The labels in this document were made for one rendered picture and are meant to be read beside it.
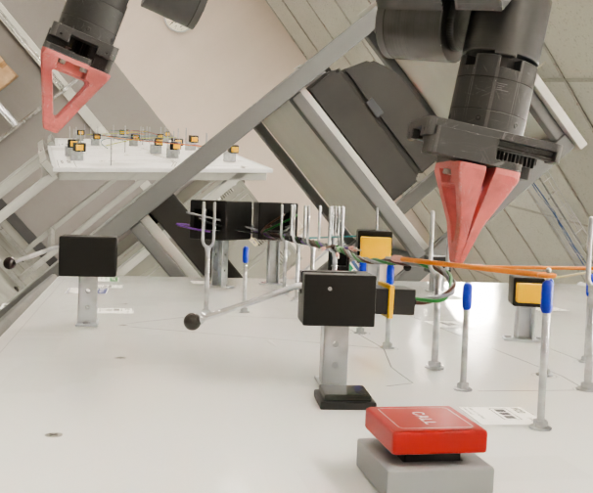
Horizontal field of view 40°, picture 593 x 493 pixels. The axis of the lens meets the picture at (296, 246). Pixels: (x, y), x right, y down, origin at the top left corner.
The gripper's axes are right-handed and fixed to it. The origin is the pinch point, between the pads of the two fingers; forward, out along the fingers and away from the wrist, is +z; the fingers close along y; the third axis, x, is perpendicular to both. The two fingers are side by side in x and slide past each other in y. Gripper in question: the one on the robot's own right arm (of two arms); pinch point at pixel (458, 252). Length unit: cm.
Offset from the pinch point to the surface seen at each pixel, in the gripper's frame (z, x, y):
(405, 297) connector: 4.3, -2.4, 2.6
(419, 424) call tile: 8.8, 20.2, 6.4
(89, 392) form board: 15.5, 0.0, 24.8
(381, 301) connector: 5.0, -2.3, 4.5
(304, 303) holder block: 6.2, -1.7, 10.4
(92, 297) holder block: 13.4, -32.0, 29.7
